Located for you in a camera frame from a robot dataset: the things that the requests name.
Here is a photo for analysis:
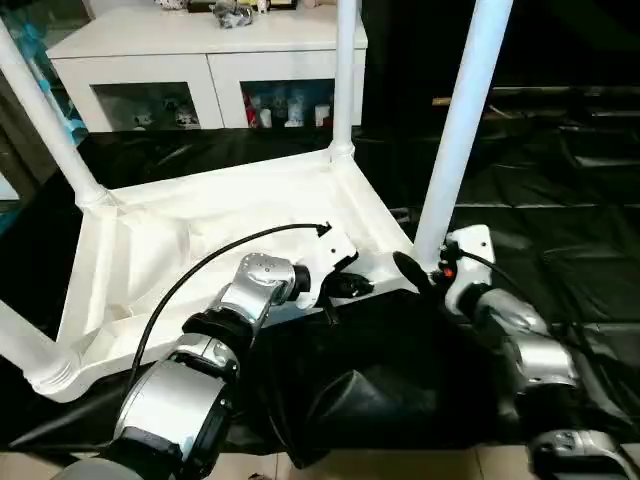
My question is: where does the white plastic table leg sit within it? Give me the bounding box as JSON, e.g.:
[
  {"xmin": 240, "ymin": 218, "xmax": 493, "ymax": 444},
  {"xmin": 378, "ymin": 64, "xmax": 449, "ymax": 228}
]
[
  {"xmin": 327, "ymin": 0, "xmax": 364, "ymax": 166},
  {"xmin": 414, "ymin": 0, "xmax": 514, "ymax": 274},
  {"xmin": 0, "ymin": 19, "xmax": 121, "ymax": 211},
  {"xmin": 0, "ymin": 299, "xmax": 84, "ymax": 396}
]

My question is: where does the white plastic table top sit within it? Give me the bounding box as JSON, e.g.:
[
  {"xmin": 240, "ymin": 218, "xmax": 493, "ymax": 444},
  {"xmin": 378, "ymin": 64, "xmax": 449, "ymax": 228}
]
[{"xmin": 29, "ymin": 147, "xmax": 426, "ymax": 404}]

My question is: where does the black mat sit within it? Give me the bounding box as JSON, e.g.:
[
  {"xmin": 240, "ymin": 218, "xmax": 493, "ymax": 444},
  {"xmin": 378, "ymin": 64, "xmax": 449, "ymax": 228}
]
[{"xmin": 0, "ymin": 124, "xmax": 640, "ymax": 469}]

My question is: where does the dark low bench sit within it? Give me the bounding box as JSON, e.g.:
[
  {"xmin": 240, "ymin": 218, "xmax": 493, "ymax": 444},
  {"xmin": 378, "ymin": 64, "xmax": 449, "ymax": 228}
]
[{"xmin": 489, "ymin": 85, "xmax": 640, "ymax": 121}]

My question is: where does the black speaker with gold label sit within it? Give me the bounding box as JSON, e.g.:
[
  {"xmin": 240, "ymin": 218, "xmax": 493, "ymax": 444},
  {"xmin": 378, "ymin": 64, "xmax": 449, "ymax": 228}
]
[{"xmin": 362, "ymin": 0, "xmax": 640, "ymax": 131}]

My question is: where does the clear glass jar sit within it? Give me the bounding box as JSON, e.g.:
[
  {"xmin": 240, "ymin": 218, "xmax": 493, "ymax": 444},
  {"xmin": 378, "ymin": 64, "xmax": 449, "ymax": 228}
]
[{"xmin": 212, "ymin": 0, "xmax": 254, "ymax": 26}]

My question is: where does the white glass-door cabinet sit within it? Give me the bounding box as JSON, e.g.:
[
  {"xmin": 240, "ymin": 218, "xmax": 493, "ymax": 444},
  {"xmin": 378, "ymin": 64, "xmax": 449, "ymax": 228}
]
[{"xmin": 44, "ymin": 0, "xmax": 369, "ymax": 132}]

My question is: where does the light blue plastic rack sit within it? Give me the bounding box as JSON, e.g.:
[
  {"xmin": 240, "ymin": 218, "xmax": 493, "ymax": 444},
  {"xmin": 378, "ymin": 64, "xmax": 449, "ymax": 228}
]
[{"xmin": 0, "ymin": 14, "xmax": 89, "ymax": 146}]

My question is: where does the grey-brown curtain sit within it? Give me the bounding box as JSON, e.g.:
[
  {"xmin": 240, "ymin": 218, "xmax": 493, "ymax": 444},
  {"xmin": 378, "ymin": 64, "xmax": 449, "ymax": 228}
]
[{"xmin": 0, "ymin": 89, "xmax": 56, "ymax": 201}]

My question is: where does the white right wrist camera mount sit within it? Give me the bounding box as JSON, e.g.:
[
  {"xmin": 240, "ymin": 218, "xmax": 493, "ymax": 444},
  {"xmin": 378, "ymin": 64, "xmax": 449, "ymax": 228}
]
[{"xmin": 442, "ymin": 224, "xmax": 496, "ymax": 314}]

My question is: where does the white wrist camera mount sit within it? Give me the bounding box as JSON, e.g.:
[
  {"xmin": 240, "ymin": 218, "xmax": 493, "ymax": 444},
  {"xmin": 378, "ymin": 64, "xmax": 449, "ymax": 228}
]
[
  {"xmin": 294, "ymin": 227, "xmax": 361, "ymax": 309},
  {"xmin": 442, "ymin": 224, "xmax": 496, "ymax": 314}
]

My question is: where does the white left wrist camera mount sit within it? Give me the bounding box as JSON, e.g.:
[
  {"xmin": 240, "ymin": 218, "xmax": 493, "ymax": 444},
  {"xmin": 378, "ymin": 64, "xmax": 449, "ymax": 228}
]
[{"xmin": 294, "ymin": 227, "xmax": 361, "ymax": 309}]

